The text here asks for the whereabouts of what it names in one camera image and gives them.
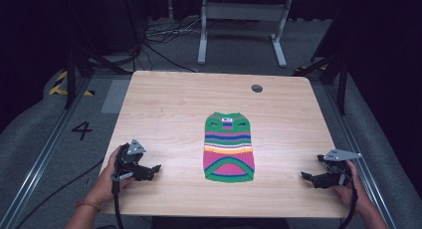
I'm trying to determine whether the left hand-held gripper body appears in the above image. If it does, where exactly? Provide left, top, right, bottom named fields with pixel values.
left=113, top=138, right=147, bottom=183

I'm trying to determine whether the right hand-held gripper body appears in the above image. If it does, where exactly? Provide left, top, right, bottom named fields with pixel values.
left=316, top=148, right=363, bottom=189

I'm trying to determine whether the person's right hand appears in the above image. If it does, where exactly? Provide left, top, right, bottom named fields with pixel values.
left=332, top=159, right=374, bottom=217

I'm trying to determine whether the person's left hand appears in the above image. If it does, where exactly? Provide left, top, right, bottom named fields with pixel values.
left=90, top=144, right=134, bottom=207

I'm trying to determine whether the striped knitted pet sweater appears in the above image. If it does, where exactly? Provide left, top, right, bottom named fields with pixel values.
left=202, top=112, right=256, bottom=184

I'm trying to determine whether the black metal stand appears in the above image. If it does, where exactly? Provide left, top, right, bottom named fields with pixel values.
left=63, top=44, right=134, bottom=110
left=291, top=48, right=350, bottom=116

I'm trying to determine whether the aluminium floor rail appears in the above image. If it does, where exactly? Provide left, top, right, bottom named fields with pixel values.
left=321, top=84, right=397, bottom=229
left=0, top=75, right=92, bottom=229

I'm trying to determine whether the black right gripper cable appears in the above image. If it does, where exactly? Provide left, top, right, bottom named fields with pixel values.
left=337, top=183, right=360, bottom=229

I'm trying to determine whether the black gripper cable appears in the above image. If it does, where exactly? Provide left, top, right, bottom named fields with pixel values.
left=110, top=175, right=126, bottom=229
left=337, top=183, right=360, bottom=229

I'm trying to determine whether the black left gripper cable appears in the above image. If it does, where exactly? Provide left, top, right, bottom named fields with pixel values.
left=110, top=175, right=126, bottom=229

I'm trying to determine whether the red and yellow wrist bracelet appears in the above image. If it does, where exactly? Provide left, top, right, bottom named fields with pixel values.
left=75, top=200, right=103, bottom=213

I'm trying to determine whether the thin black floor cable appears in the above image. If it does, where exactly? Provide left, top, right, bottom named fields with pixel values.
left=14, top=158, right=106, bottom=229

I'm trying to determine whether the bundle of floor cables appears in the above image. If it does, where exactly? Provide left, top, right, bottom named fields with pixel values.
left=141, top=15, right=203, bottom=74

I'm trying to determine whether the white metal table frame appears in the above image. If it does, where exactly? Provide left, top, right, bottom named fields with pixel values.
left=197, top=0, right=294, bottom=69

